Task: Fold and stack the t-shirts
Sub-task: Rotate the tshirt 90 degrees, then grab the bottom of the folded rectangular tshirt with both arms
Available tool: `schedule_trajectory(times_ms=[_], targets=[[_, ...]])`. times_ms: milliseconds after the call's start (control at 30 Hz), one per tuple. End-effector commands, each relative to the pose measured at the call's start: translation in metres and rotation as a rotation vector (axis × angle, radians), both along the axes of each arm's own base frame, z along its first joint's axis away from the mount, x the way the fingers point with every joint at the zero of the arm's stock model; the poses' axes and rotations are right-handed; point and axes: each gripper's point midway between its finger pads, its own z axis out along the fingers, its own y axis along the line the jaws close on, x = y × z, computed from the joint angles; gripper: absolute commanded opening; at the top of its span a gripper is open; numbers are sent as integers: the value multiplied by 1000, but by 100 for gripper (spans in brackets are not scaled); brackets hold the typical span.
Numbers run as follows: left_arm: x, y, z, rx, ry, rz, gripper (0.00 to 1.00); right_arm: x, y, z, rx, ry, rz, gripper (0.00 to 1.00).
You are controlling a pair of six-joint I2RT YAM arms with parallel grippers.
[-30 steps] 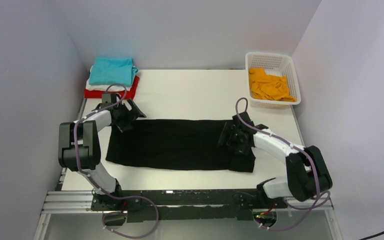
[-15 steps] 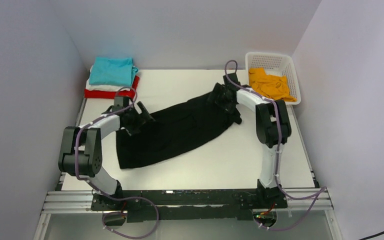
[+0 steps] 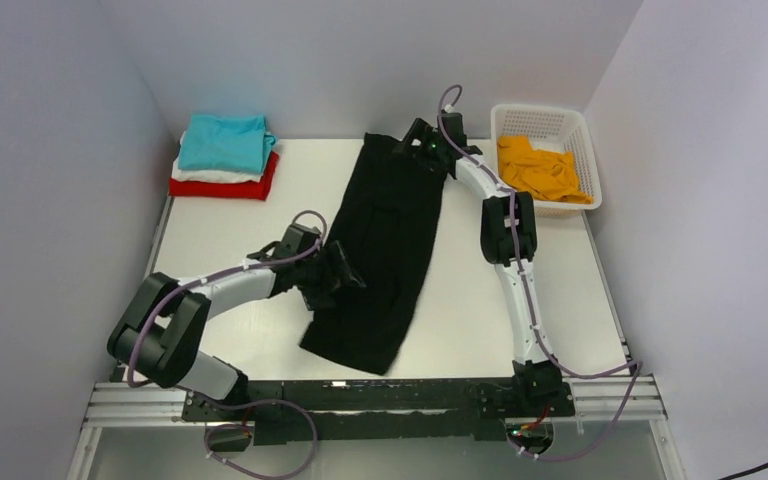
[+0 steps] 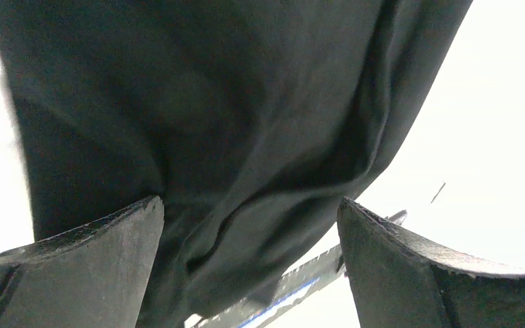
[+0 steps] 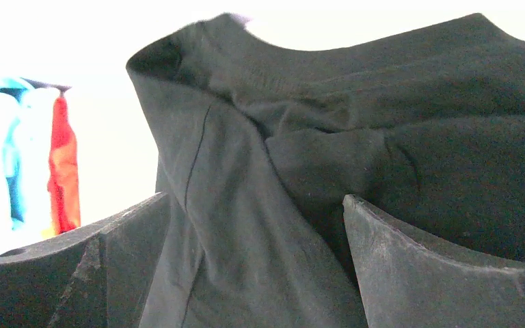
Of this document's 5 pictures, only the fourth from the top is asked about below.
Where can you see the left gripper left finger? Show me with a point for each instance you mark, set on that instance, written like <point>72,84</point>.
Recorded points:
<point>91,276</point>

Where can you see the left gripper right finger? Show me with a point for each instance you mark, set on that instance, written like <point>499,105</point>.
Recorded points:
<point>399,278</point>

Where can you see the black t shirt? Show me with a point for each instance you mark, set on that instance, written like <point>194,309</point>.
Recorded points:
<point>251,120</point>

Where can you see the aluminium frame rail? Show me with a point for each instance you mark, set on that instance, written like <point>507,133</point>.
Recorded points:
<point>271,301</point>

